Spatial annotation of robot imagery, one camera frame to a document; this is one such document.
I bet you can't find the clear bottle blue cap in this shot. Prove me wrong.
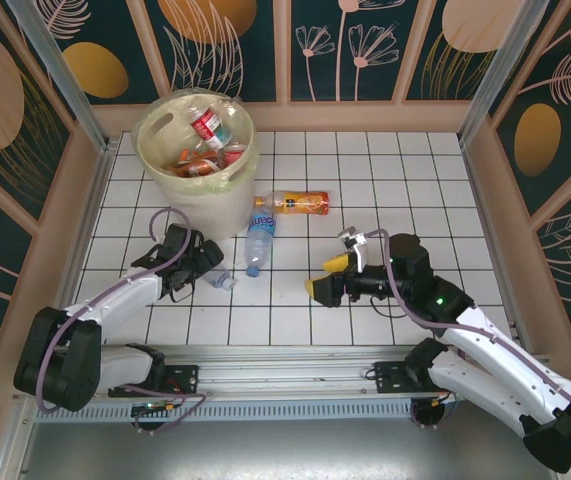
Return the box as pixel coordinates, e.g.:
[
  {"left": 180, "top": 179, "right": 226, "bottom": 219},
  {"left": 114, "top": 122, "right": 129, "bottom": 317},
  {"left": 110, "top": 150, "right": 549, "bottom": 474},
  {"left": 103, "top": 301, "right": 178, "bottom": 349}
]
[{"left": 199, "top": 266, "right": 238, "bottom": 293}]

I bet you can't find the water bottle blue label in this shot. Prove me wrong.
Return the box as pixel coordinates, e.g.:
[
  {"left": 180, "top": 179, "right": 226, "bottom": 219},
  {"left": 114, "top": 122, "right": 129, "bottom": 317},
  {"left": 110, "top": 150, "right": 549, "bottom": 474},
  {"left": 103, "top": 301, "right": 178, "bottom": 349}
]
[{"left": 244, "top": 208, "right": 279, "bottom": 279}]

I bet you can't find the orange juice bottle yellow label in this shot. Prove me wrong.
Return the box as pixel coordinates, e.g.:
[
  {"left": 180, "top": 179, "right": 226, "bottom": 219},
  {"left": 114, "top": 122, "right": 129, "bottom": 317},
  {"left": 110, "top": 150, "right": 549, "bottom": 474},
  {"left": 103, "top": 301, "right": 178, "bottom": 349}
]
[{"left": 254, "top": 189, "right": 332, "bottom": 218}]

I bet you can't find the orange soda bottle brown cap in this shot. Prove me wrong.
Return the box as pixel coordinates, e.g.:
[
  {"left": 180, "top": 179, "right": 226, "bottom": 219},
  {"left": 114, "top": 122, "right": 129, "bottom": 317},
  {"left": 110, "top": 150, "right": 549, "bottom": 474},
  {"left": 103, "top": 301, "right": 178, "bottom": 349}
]
[{"left": 172, "top": 148, "right": 201, "bottom": 177}]

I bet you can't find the cream plastic waste bin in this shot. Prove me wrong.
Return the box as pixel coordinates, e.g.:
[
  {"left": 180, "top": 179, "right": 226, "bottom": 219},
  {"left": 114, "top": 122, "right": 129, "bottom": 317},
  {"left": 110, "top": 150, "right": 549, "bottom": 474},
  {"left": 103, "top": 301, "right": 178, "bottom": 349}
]
[{"left": 136, "top": 92, "right": 260, "bottom": 240}]

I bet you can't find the small green circuit board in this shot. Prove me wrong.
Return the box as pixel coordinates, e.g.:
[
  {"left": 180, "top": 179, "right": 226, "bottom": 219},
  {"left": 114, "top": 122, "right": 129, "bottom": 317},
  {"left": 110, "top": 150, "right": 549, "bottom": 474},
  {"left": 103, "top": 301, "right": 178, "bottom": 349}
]
[{"left": 131, "top": 401, "right": 167, "bottom": 417}]

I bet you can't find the grey metal front panel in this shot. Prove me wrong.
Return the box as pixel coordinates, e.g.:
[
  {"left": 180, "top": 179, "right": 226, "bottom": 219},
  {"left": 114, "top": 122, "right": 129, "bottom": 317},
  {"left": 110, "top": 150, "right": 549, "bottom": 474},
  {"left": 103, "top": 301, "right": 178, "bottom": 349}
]
[{"left": 0, "top": 397, "right": 571, "bottom": 480}]

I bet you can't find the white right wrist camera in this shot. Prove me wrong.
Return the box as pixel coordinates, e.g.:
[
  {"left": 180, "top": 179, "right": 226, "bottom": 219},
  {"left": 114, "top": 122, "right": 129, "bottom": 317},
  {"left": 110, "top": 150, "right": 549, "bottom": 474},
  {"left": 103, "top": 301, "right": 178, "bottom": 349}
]
[{"left": 337, "top": 227, "right": 371, "bottom": 274}]

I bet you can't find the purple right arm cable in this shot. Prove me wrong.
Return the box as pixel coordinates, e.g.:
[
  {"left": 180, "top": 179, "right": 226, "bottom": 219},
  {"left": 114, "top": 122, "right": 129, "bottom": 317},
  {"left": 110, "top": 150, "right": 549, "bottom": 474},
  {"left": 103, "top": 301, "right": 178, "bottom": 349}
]
[{"left": 364, "top": 228, "right": 571, "bottom": 432}]

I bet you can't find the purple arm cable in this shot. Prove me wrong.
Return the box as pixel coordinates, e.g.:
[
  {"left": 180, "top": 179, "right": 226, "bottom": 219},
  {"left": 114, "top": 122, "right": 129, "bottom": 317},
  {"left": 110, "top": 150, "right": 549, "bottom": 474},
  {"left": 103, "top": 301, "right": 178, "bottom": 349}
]
[
  {"left": 364, "top": 228, "right": 571, "bottom": 432},
  {"left": 34, "top": 207, "right": 207, "bottom": 434}
]

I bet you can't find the aluminium mounting rail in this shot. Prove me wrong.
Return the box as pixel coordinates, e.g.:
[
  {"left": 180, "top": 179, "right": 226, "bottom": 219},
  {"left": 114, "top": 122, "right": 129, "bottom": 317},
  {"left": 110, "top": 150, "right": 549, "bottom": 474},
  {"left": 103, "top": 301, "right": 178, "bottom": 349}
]
[{"left": 12, "top": 343, "right": 564, "bottom": 401}]

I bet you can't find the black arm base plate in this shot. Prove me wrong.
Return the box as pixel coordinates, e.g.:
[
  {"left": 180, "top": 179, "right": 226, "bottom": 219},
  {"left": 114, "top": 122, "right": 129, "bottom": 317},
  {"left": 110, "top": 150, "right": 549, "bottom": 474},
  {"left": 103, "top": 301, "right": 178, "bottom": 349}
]
[
  {"left": 373, "top": 360, "right": 434, "bottom": 396},
  {"left": 108, "top": 363, "right": 201, "bottom": 400}
]

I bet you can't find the slotted grey cable duct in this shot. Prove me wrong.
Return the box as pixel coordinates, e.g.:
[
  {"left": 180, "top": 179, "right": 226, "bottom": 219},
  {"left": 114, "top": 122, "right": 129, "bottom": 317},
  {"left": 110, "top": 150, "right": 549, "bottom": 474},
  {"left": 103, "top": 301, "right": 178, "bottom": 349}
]
[{"left": 32, "top": 401, "right": 416, "bottom": 424}]

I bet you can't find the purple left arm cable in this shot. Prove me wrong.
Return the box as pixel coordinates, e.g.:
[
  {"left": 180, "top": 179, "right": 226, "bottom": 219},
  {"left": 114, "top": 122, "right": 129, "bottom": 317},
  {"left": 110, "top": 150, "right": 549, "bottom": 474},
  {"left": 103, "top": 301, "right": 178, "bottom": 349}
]
[{"left": 34, "top": 207, "right": 207, "bottom": 434}]

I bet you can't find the aluminium frame post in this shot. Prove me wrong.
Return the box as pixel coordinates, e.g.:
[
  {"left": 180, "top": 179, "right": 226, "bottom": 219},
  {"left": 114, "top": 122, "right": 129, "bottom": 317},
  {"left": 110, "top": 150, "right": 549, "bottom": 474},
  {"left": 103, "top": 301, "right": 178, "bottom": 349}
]
[
  {"left": 4, "top": 0, "right": 112, "bottom": 154},
  {"left": 457, "top": 0, "right": 554, "bottom": 147}
]

